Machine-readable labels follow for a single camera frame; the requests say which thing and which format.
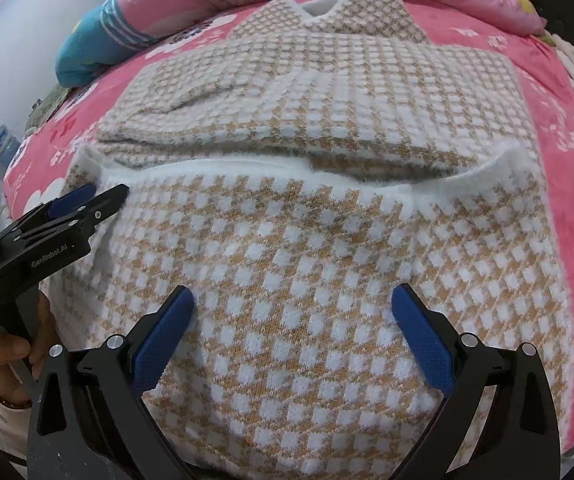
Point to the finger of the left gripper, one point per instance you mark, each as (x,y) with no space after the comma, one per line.
(57,208)
(102,206)

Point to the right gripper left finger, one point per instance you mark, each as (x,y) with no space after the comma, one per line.
(88,418)

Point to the beige white houndstooth coat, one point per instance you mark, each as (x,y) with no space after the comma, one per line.
(291,175)

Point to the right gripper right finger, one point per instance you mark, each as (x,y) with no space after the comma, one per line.
(520,438)

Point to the person's left hand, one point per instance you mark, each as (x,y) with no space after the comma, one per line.
(13,349)

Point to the pink floral bed blanket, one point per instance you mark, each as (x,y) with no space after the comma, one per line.
(37,171)

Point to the blue patterned bag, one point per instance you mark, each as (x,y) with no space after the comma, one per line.
(9,145)

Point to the green patterned mat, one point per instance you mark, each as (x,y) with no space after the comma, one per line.
(43,109)

